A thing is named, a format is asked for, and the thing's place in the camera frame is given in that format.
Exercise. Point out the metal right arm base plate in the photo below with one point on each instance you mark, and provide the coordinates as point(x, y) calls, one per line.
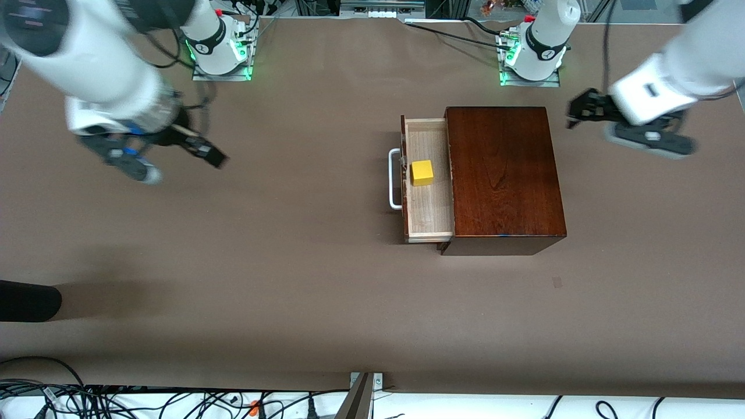
point(224, 74)

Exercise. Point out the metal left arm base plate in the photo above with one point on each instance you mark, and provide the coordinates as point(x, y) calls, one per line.
point(544, 82)

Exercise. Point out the white power strip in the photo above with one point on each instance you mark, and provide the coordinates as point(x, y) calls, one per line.
point(381, 7)

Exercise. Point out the metal edge bracket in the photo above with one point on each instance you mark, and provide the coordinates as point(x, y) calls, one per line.
point(378, 381)

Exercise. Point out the black power plug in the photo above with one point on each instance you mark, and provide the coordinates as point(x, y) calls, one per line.
point(311, 409)

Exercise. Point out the dark brown wooden cabinet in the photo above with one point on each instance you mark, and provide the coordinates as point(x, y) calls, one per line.
point(506, 174)

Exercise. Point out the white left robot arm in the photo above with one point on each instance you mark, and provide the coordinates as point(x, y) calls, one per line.
point(698, 52)

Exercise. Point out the yellow cube block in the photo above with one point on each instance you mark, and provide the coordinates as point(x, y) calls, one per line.
point(422, 173)

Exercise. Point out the light wood drawer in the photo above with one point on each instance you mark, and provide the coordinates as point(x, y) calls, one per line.
point(428, 209)

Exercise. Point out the dark slanted post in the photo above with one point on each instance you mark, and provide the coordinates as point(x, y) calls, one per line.
point(356, 401)

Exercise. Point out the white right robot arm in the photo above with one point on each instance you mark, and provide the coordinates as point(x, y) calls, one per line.
point(87, 64)

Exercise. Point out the black cylindrical object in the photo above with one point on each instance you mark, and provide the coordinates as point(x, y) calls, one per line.
point(29, 301)

